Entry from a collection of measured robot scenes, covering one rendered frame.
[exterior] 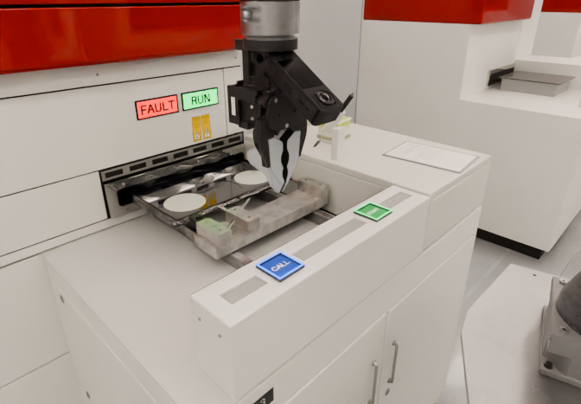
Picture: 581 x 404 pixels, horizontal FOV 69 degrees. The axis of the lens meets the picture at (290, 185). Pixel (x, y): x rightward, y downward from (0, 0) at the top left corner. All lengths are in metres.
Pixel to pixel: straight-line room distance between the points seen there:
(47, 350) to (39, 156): 0.50
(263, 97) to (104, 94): 0.59
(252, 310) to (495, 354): 0.42
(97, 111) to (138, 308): 0.46
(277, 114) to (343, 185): 0.56
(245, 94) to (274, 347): 0.38
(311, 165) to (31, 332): 0.79
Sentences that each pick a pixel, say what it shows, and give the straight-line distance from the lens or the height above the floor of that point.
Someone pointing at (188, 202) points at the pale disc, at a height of 0.90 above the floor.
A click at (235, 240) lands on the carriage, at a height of 0.88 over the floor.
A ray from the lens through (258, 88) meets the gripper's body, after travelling 0.58.
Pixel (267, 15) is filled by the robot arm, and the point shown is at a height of 1.34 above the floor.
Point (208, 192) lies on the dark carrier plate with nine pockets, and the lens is 1.10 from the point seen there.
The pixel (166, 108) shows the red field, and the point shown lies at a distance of 1.16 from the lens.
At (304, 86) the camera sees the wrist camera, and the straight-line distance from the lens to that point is 0.53.
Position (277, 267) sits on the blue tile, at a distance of 0.68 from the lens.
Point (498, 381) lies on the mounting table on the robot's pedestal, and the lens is 0.78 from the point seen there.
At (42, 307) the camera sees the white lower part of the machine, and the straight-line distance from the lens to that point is 1.21.
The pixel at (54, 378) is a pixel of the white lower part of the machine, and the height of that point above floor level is 0.46.
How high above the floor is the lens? 1.36
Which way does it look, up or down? 24 degrees down
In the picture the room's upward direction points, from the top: straight up
